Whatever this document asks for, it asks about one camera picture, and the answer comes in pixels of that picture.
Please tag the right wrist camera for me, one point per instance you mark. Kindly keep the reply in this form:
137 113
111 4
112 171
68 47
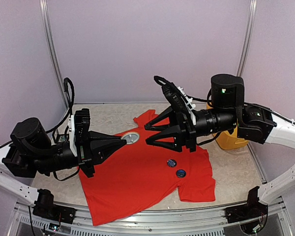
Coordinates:
180 101

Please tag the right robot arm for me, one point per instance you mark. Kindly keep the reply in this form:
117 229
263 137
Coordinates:
255 123

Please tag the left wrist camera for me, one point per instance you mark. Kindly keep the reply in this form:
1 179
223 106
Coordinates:
78 127

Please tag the front aluminium rail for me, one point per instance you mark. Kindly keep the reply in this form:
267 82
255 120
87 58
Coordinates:
170 217

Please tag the aluminium frame post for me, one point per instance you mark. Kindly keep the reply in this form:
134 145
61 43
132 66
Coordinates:
247 37
51 48

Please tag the red t-shirt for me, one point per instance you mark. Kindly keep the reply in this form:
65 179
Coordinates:
137 176

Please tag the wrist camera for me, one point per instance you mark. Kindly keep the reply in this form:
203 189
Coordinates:
180 101
78 127

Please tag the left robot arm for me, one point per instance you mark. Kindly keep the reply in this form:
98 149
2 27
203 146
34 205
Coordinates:
31 152

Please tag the dark blue pinned badge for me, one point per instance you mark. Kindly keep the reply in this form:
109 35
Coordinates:
171 163

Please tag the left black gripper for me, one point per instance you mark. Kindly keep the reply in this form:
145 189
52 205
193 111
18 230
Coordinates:
99 147

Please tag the left aluminium frame post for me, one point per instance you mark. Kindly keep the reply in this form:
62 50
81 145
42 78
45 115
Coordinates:
51 48

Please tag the yellow sunflower brooch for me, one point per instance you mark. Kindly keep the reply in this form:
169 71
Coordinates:
131 137

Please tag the yellow plastic basket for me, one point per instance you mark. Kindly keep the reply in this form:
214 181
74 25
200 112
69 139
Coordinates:
228 140

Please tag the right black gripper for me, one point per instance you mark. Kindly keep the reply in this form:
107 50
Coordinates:
185 134

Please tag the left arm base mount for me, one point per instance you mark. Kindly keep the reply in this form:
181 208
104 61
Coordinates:
58 213

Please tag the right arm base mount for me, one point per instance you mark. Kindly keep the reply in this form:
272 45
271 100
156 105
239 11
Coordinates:
245 212

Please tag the right aluminium frame post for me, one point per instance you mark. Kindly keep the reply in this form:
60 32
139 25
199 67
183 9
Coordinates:
247 37

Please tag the black case with teal brooch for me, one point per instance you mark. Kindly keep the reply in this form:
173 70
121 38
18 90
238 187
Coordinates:
58 137

